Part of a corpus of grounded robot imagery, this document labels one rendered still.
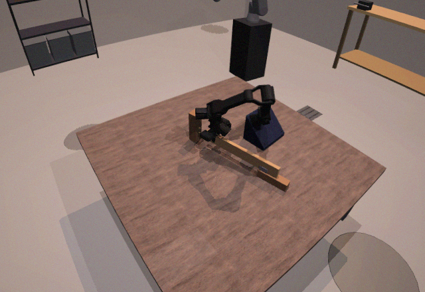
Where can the long wooden rail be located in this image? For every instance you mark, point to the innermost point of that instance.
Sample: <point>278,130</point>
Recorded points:
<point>246,155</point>

